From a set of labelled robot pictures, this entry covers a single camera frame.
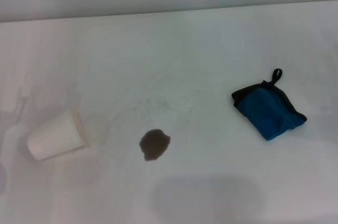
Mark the blue rag with black trim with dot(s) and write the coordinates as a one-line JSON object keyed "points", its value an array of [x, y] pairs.
{"points": [[269, 113]]}

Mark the white paper cup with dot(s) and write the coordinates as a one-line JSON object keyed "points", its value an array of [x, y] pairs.
{"points": [[56, 135]]}

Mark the dark water stain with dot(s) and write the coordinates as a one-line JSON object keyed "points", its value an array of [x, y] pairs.
{"points": [[154, 144]]}

